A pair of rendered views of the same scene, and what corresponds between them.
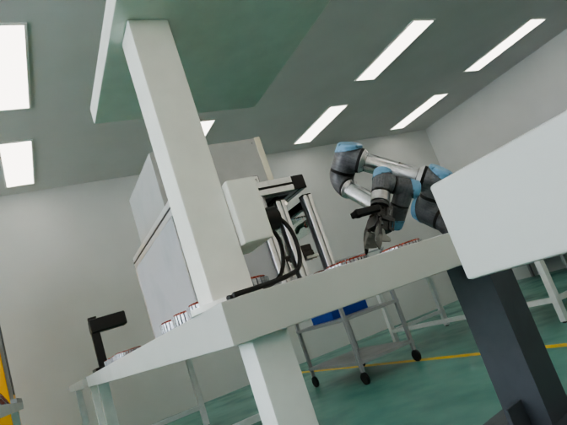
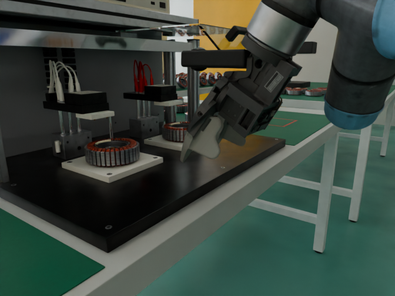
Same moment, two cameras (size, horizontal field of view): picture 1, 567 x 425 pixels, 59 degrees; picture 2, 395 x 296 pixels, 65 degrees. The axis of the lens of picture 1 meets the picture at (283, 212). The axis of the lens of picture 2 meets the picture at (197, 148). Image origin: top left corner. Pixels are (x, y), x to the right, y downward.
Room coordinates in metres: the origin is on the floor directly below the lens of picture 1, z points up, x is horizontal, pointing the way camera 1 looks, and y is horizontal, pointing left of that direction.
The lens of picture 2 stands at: (1.66, -0.73, 0.99)
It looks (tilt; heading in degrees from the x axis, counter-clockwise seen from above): 16 degrees down; 64
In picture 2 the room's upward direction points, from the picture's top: straight up
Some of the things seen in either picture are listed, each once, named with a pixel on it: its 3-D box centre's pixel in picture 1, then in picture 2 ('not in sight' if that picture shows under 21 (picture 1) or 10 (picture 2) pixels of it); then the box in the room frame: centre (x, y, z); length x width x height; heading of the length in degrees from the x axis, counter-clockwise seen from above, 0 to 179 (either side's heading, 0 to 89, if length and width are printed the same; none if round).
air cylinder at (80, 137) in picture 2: not in sight; (72, 143); (1.70, 0.05, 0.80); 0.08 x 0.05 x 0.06; 29
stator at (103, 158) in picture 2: not in sight; (113, 151); (1.77, -0.08, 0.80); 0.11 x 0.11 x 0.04
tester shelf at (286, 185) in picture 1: (210, 226); (62, 20); (1.72, 0.26, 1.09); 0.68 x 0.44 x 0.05; 29
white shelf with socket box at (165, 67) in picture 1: (238, 164); not in sight; (0.81, 0.05, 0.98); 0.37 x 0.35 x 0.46; 29
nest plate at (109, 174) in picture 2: not in sight; (113, 162); (1.77, -0.08, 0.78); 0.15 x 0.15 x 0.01; 29
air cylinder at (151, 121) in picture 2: not in sight; (144, 126); (1.91, 0.17, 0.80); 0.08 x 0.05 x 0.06; 29
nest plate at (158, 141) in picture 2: not in sight; (183, 140); (1.98, 0.04, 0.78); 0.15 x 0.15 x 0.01; 29
